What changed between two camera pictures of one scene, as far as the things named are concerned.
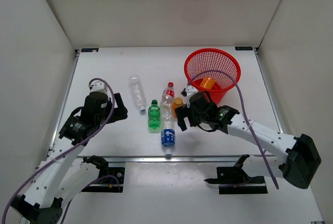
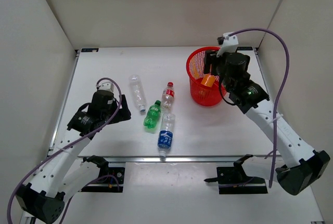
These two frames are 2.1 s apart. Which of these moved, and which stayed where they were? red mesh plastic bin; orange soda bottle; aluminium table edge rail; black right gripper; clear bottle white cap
Moved: orange soda bottle; black right gripper
Stayed: aluminium table edge rail; red mesh plastic bin; clear bottle white cap
